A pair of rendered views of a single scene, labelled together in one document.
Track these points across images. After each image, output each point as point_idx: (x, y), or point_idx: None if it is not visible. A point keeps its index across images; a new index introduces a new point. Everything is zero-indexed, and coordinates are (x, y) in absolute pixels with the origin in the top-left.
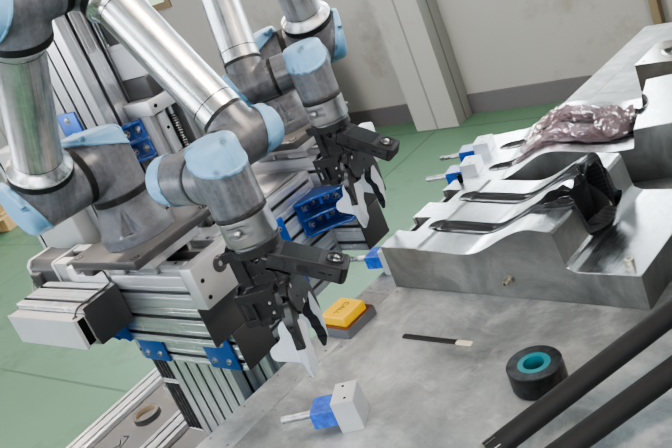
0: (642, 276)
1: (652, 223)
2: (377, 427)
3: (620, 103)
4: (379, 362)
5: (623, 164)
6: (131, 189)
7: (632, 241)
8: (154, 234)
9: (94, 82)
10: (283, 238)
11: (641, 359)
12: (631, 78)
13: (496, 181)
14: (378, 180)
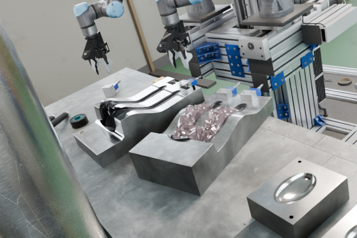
0: (73, 134)
1: (95, 139)
2: (103, 99)
3: (222, 141)
4: (130, 95)
5: (120, 126)
6: None
7: (92, 134)
8: (188, 15)
9: None
10: (235, 53)
11: (62, 141)
12: (347, 177)
13: (179, 99)
14: (182, 58)
